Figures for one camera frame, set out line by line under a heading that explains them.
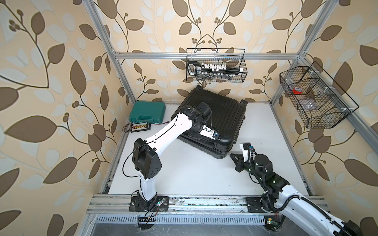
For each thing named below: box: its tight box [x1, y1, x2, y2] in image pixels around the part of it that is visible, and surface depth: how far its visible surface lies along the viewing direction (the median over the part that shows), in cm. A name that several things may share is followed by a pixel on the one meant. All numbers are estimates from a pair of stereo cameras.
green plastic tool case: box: [128, 100, 166, 124], surface depth 111 cm
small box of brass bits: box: [130, 122, 152, 133], surface depth 107 cm
